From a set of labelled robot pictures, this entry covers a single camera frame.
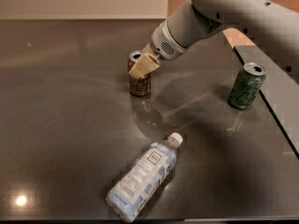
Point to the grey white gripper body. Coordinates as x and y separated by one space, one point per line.
163 45

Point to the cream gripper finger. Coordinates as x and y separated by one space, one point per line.
146 64
149 49

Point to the grey side table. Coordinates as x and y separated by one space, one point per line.
279 91

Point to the clear plastic water bottle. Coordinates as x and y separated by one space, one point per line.
128 197

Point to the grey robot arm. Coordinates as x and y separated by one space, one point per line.
273 28

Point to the green soda can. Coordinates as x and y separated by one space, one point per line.
247 84

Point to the orange soda can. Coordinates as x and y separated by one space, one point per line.
140 86

